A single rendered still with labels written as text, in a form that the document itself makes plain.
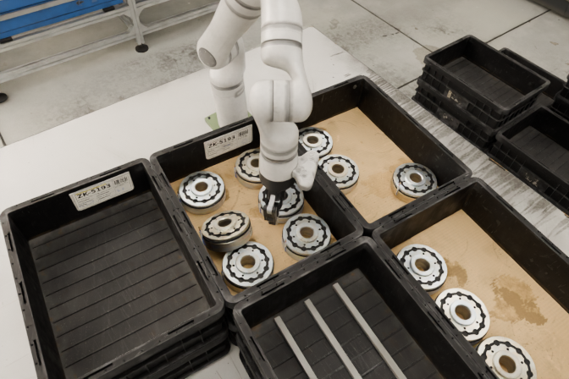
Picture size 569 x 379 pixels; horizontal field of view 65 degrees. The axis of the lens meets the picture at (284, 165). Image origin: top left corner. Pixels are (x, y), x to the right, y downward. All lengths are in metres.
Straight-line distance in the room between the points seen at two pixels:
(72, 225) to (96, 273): 0.14
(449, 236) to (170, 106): 0.91
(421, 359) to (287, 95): 0.54
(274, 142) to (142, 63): 2.16
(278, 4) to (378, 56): 2.22
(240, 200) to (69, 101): 1.83
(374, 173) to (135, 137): 0.71
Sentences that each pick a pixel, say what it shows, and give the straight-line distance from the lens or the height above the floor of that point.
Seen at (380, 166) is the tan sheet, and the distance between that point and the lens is 1.14.
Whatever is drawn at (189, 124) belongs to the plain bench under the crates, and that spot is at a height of 0.70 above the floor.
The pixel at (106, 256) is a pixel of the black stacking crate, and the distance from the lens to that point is 1.02.
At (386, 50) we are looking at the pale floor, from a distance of 3.03.
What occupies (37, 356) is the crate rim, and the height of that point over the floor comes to 0.93.
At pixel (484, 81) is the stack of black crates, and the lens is 2.11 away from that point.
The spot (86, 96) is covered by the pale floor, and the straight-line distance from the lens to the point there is 2.74.
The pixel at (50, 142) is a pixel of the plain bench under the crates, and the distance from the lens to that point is 1.47.
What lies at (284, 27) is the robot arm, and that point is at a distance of 0.75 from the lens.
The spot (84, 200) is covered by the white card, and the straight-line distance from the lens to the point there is 1.05.
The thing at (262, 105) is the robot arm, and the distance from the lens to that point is 0.73.
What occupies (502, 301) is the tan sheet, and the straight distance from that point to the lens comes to 1.03.
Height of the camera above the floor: 1.67
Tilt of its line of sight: 49 degrees down
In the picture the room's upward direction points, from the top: 3 degrees clockwise
